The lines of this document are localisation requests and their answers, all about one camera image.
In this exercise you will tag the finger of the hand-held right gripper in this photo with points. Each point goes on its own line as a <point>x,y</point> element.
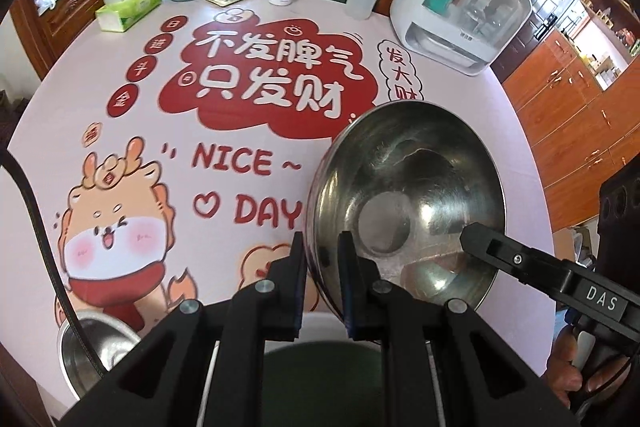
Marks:
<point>510,257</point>

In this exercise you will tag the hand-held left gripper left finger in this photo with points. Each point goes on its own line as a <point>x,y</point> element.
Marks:
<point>297,287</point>

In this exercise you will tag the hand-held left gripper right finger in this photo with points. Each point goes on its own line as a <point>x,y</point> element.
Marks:
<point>350,287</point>

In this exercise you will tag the green plate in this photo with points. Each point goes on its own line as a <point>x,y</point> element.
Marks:
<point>325,382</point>

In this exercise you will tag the round steel bowl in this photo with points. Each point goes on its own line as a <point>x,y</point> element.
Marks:
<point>425,157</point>

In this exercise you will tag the shallow steel bowl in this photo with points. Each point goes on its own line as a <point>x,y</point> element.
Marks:
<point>117,347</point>

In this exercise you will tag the person's right hand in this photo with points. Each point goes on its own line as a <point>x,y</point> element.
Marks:
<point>562,362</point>

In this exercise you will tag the tall wooden cabinet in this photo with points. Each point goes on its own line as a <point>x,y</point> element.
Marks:
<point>575,107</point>

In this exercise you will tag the white bottle sterilizer cabinet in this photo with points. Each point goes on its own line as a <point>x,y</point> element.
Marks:
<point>425,32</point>

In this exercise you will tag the clear baby bottle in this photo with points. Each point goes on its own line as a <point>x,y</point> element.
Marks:
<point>482,2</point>

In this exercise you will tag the green tissue box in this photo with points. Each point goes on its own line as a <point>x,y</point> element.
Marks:
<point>127,4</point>

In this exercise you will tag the wooden kitchen base cabinet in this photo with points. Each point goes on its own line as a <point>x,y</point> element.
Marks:
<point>65,17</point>

